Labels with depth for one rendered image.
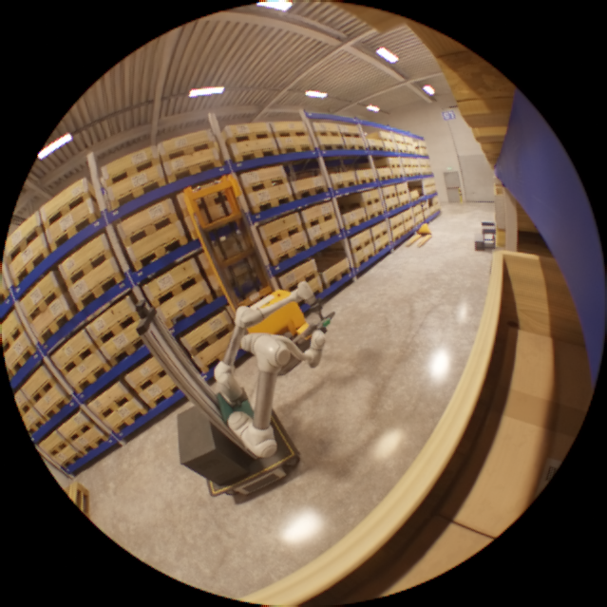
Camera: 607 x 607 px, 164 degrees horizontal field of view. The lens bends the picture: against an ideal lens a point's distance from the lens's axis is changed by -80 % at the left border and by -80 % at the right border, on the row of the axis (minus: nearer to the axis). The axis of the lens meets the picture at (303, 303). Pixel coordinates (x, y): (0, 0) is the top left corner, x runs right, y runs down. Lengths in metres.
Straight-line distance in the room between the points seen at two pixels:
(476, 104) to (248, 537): 2.53
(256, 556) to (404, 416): 1.92
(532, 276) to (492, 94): 0.30
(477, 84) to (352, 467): 2.21
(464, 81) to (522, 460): 0.46
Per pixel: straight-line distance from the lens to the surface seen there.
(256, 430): 1.31
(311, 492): 2.12
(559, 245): 0.16
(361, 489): 2.04
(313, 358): 1.60
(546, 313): 0.51
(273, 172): 3.72
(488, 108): 0.34
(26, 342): 3.95
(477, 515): 0.29
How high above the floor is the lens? 2.00
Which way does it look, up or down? 26 degrees down
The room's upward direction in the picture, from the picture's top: 20 degrees counter-clockwise
